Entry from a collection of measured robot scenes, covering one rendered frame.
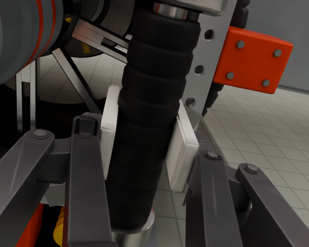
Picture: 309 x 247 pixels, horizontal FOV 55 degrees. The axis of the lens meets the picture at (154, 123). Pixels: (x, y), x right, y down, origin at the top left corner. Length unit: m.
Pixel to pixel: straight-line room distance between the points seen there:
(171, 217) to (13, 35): 1.25
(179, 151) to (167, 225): 1.24
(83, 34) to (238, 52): 0.23
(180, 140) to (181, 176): 0.02
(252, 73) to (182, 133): 0.27
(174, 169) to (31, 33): 0.19
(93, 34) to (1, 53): 0.25
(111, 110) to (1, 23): 0.12
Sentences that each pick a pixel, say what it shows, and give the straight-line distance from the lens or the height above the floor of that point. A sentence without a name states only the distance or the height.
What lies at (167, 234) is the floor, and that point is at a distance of 1.35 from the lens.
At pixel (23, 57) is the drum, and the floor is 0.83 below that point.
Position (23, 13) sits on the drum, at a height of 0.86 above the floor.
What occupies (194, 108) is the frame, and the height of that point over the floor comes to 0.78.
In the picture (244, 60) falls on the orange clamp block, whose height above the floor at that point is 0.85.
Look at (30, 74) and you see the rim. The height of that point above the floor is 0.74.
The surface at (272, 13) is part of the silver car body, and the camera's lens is 0.82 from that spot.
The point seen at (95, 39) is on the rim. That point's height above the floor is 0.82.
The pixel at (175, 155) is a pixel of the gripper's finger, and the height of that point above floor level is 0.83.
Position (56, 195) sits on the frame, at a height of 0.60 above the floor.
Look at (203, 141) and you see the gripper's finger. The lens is 0.17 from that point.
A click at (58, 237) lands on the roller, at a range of 0.55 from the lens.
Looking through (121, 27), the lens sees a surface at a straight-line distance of 0.86.
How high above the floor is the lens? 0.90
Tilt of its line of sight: 23 degrees down
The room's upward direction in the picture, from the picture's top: 14 degrees clockwise
